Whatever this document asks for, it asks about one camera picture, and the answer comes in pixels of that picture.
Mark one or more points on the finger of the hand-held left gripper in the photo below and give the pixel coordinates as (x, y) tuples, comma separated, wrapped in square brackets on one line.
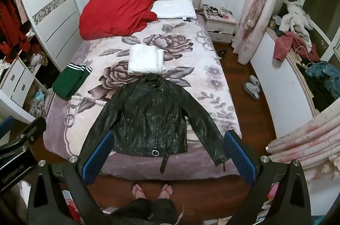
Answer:
[(6, 125), (28, 132)]

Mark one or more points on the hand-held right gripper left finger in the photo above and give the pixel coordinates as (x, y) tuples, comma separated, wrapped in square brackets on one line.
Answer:
[(98, 157)]

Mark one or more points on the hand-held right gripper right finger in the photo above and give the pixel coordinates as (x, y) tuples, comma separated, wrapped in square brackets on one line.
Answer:
[(240, 158)]

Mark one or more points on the black leather jacket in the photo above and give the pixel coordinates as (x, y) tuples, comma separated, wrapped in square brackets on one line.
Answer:
[(148, 121)]

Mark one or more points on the hanging red clothes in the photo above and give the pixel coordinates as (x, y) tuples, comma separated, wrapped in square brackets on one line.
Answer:
[(10, 26)]

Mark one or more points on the white drawer unit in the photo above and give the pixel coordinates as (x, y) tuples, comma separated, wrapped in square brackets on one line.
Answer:
[(16, 80)]

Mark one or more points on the person's left foot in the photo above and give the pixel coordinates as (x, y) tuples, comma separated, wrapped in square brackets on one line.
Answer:
[(139, 191)]

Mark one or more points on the person's foot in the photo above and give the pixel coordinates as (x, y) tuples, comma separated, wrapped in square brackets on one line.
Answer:
[(139, 191), (166, 191)]

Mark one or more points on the white fleece strip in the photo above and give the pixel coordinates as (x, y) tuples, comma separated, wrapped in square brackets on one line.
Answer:
[(87, 100)]

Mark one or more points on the green garment with white stripes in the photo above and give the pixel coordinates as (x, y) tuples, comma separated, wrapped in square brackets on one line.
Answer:
[(67, 81)]

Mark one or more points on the loose pink floral curtain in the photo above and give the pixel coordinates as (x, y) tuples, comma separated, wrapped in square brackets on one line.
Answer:
[(305, 140)]

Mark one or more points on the grey slipper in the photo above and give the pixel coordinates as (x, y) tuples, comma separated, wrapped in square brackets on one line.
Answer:
[(251, 91), (254, 80)]

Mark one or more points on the person's legs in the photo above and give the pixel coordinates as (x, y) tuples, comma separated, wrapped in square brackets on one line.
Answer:
[(146, 211)]

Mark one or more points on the person's right foot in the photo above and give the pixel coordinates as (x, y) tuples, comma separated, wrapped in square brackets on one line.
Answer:
[(166, 191)]

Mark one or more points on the floral plush blanket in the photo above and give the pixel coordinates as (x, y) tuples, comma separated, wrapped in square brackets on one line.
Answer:
[(202, 76)]

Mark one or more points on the dark garment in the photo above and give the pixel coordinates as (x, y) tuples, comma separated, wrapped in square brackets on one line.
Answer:
[(318, 95)]

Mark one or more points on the black shoe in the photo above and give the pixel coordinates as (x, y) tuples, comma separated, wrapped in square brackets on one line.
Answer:
[(222, 54)]

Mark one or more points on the folded white fleece blanket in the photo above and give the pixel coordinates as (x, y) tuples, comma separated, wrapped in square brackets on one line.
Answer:
[(146, 60)]

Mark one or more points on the teal garment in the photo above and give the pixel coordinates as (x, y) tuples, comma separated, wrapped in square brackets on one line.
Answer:
[(325, 73)]

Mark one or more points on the dusty red garment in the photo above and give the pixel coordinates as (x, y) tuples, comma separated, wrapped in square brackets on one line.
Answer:
[(285, 46)]

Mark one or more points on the white wardrobe sliding door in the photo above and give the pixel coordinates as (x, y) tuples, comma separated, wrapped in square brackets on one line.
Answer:
[(47, 2)]

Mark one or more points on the white nightstand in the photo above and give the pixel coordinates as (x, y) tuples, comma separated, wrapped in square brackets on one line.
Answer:
[(220, 27)]

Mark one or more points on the tied pink floral curtain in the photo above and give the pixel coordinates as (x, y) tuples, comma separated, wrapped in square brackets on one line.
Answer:
[(252, 15)]

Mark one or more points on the red duvet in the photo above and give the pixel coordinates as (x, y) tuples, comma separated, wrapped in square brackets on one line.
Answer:
[(114, 12)]

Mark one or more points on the pile of small nightstand items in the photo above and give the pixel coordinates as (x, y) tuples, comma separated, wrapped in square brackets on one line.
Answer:
[(215, 11)]

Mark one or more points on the white plush garment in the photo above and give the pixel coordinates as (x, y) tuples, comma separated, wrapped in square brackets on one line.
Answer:
[(294, 18)]

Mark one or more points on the white pillow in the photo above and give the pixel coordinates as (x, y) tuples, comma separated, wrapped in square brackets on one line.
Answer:
[(172, 10)]

